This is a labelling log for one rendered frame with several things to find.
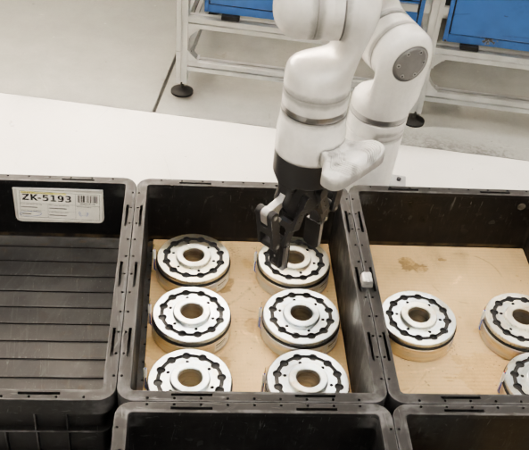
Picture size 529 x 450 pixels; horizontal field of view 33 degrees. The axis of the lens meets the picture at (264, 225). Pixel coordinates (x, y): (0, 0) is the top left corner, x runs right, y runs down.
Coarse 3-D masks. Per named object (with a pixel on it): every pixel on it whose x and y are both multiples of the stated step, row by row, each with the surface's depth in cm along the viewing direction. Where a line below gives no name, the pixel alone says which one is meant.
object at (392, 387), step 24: (360, 192) 129; (384, 192) 129; (408, 192) 129; (432, 192) 130; (456, 192) 130; (480, 192) 131; (504, 192) 131; (528, 192) 132; (360, 216) 124; (360, 240) 120; (384, 336) 107; (384, 360) 104
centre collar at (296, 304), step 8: (288, 304) 119; (296, 304) 119; (304, 304) 119; (312, 304) 119; (288, 312) 118; (312, 312) 118; (288, 320) 117; (296, 320) 117; (312, 320) 117; (304, 328) 116
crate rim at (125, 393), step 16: (144, 192) 125; (144, 208) 122; (144, 224) 119; (352, 224) 123; (352, 240) 120; (352, 256) 118; (128, 272) 112; (352, 272) 115; (128, 288) 110; (128, 304) 108; (368, 304) 111; (128, 320) 106; (368, 320) 109; (128, 336) 106; (368, 336) 109; (128, 352) 104; (368, 352) 105; (128, 368) 100; (368, 368) 103; (128, 384) 98; (384, 384) 101; (128, 400) 97; (144, 400) 97; (160, 400) 97; (176, 400) 97; (192, 400) 97; (208, 400) 97; (224, 400) 98; (240, 400) 98; (256, 400) 98; (272, 400) 98; (288, 400) 98; (304, 400) 98; (320, 400) 99; (336, 400) 99; (352, 400) 99; (368, 400) 99; (384, 400) 100
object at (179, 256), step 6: (186, 246) 126; (192, 246) 126; (198, 246) 126; (204, 246) 126; (180, 252) 125; (186, 252) 126; (204, 252) 126; (210, 252) 126; (180, 258) 124; (204, 258) 125; (210, 258) 125; (180, 264) 124; (186, 264) 123; (192, 264) 123; (198, 264) 123; (204, 264) 124
